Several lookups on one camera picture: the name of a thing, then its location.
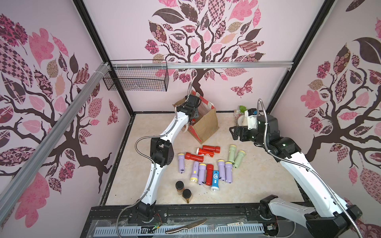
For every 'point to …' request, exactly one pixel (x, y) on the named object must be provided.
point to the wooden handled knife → (192, 225)
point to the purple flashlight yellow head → (194, 177)
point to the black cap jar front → (186, 194)
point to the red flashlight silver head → (200, 151)
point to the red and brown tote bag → (207, 123)
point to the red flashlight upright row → (209, 171)
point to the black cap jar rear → (179, 186)
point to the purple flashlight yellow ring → (202, 173)
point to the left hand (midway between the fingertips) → (190, 114)
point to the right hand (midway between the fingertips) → (237, 126)
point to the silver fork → (214, 226)
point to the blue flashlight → (215, 186)
